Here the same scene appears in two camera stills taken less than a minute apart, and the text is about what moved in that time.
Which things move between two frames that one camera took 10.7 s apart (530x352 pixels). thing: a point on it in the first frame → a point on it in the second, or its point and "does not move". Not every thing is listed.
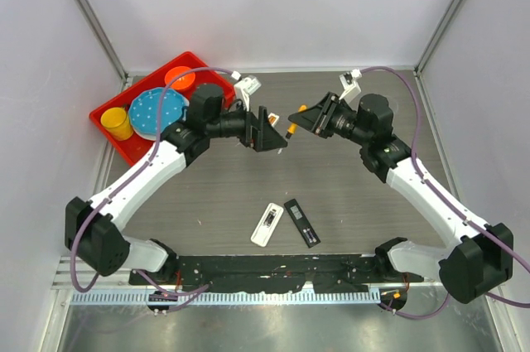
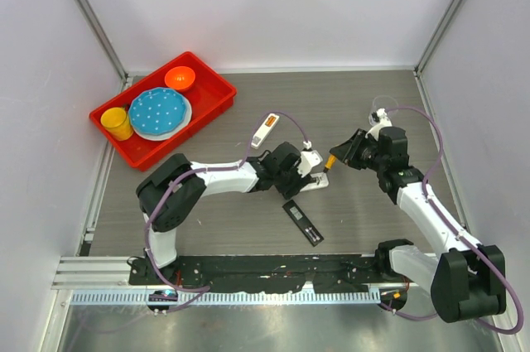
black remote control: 301,223 does not move
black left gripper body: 252,130 → 293,180
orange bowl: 184,83 does not move
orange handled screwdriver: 292,127 → 330,162
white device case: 248,86 → 309,159
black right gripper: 325,116 → 353,149
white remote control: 267,224 → 324,182
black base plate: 278,273 does not move
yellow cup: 117,122 does not move
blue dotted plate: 144,109 does not move
